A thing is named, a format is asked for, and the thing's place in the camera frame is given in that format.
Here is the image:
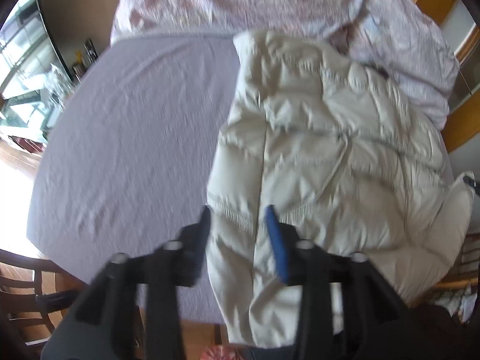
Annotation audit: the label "white puffer down jacket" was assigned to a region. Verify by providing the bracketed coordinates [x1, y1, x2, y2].
[207, 31, 474, 348]

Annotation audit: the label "dark wooden chair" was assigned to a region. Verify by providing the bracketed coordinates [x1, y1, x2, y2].
[1, 250, 86, 359]

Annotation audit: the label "lilac bed sheet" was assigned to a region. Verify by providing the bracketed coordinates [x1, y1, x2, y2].
[26, 31, 245, 325]

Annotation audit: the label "pink floral duvet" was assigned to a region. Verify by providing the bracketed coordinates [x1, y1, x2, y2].
[111, 0, 459, 129]

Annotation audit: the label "glass window railing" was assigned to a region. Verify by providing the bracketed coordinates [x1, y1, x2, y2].
[1, 0, 74, 150]

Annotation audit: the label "items on window sill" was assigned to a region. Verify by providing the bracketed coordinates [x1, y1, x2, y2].
[71, 38, 98, 81]

